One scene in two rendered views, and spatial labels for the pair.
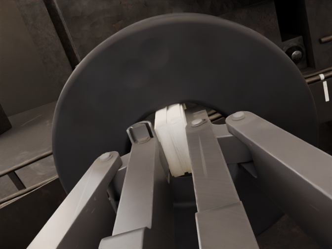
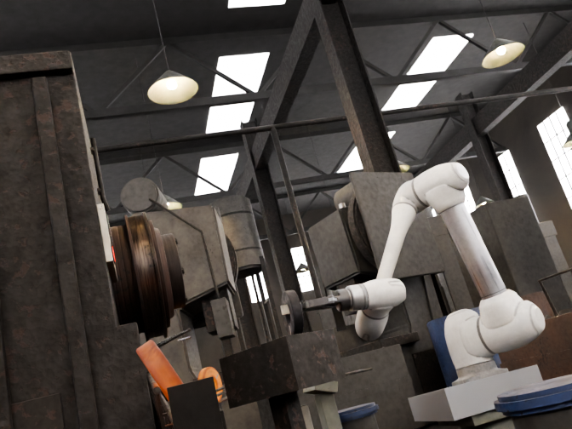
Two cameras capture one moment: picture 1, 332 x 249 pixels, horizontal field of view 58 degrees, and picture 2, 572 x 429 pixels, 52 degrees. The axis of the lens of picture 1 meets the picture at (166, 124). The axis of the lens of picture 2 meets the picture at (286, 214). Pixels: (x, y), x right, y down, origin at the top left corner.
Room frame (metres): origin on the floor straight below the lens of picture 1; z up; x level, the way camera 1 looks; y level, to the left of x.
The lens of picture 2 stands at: (0.91, 1.81, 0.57)
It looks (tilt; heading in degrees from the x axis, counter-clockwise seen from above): 17 degrees up; 246
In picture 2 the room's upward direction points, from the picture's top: 15 degrees counter-clockwise
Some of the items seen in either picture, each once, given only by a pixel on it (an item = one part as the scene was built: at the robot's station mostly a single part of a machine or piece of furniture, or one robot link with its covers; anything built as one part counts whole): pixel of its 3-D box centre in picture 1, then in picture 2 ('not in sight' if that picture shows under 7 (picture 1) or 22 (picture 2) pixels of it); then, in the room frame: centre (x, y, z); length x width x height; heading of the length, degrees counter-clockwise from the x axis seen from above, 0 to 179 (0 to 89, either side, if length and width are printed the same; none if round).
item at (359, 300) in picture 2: not in sight; (355, 298); (-0.06, 0.02, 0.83); 0.09 x 0.06 x 0.09; 83
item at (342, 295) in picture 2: not in sight; (334, 300); (0.01, 0.01, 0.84); 0.09 x 0.08 x 0.07; 173
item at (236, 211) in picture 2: not in sight; (253, 311); (-2.63, -8.79, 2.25); 0.92 x 0.92 x 4.50
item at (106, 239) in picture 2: not in sight; (108, 245); (0.72, 0.01, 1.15); 0.26 x 0.02 x 0.18; 83
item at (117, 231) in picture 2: not in sight; (123, 280); (0.65, -0.33, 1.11); 0.47 x 0.10 x 0.47; 83
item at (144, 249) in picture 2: not in sight; (146, 276); (0.57, -0.32, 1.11); 0.47 x 0.06 x 0.47; 83
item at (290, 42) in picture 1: (272, 49); not in sight; (0.82, -0.35, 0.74); 0.30 x 0.06 x 0.07; 173
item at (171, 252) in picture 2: not in sight; (173, 271); (0.47, -0.30, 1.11); 0.28 x 0.06 x 0.28; 83
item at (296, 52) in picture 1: (283, 52); not in sight; (0.73, -0.34, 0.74); 0.17 x 0.04 x 0.04; 173
